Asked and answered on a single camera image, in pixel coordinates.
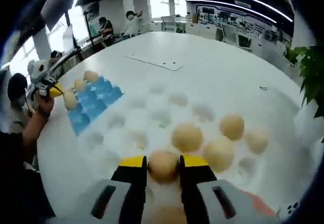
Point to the white socket block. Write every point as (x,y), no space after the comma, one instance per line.
(291,208)

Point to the white egg tray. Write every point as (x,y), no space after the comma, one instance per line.
(152,112)

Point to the green potted plant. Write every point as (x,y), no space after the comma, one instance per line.
(311,77)

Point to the white office chair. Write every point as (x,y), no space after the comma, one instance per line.
(230,33)
(169,23)

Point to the white standing board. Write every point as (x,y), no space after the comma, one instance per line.
(67,35)

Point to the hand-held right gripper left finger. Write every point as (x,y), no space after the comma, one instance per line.
(131,183)

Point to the blue egg tray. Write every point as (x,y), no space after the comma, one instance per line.
(101,100)

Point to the white ceiling air conditioner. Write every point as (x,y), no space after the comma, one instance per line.
(242,2)

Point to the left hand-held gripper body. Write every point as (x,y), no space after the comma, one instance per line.
(38,68)

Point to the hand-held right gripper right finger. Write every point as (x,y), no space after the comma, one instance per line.
(197,183)

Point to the dark hanging screen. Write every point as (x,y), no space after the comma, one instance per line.
(54,9)

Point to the white low cabinet row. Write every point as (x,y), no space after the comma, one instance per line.
(258,44)

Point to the person's black clothing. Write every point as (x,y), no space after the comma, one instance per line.
(17,178)

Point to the white table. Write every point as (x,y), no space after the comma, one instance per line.
(227,64)

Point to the small dark object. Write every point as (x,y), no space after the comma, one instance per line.
(263,88)

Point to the person's left hand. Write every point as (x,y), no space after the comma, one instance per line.
(46,105)

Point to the person's right hand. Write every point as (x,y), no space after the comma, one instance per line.
(260,203)

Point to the white table socket panel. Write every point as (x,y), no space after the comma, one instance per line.
(162,61)

